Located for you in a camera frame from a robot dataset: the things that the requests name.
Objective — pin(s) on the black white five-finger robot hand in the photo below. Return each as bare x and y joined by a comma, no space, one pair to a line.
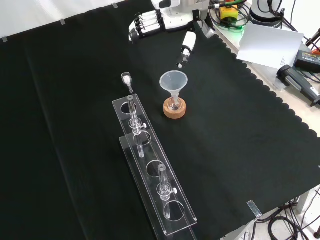
175,20

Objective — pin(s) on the clear glass weighing funnel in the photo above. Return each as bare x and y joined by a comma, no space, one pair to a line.
125,79

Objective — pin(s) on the clear plastic funnel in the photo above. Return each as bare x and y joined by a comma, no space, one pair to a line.
173,81

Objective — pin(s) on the clear acrylic funnel stand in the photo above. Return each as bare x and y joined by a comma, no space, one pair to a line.
160,170

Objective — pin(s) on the yellow stop button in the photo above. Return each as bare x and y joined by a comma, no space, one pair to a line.
228,13

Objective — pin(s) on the clear tape strip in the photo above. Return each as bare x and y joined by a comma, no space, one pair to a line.
115,5
254,208
5,39
63,22

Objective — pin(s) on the clear round-bottom flask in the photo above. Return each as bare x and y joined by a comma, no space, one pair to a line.
174,106

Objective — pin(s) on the pale board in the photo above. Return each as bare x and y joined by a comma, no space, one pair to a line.
270,45

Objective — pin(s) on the black handheld device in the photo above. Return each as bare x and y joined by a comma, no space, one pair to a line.
297,82

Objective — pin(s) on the black power adapter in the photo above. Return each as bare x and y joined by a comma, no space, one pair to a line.
308,60

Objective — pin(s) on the black bench cloth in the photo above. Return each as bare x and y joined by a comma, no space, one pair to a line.
75,125

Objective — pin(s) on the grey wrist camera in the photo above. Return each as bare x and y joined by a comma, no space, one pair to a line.
208,30

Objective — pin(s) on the grey round pedestal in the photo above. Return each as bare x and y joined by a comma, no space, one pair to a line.
266,12

